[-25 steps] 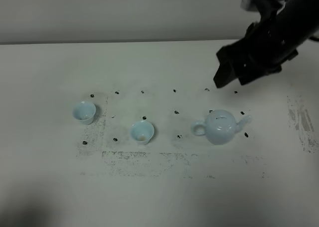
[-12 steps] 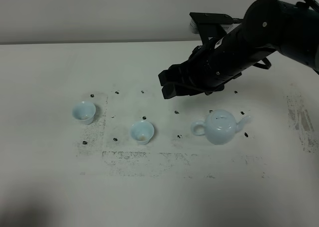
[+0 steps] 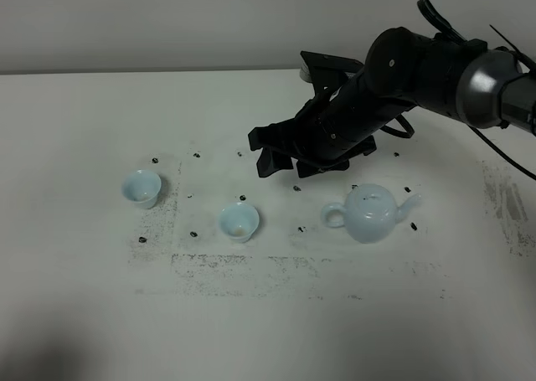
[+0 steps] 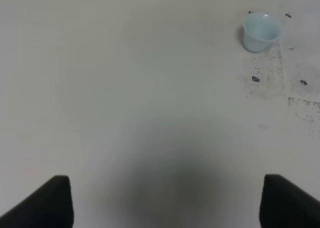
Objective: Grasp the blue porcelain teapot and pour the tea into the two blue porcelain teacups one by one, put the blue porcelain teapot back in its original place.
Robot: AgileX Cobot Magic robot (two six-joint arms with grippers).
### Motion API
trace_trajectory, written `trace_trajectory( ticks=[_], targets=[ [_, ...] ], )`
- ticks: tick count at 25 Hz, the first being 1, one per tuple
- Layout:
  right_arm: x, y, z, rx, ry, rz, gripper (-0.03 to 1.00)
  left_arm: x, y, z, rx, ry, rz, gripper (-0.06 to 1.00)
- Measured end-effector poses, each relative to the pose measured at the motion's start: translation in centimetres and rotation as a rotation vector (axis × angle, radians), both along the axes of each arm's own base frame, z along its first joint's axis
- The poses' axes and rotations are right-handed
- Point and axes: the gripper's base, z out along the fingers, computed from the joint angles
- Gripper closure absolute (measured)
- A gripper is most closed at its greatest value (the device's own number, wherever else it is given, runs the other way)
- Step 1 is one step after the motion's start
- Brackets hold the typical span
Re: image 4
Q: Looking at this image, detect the light blue teacup left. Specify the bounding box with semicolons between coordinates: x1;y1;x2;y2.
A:
242;12;282;53

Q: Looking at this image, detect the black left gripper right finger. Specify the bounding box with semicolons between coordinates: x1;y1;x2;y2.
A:
259;174;320;228

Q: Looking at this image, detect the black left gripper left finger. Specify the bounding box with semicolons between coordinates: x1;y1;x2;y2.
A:
0;175;74;228

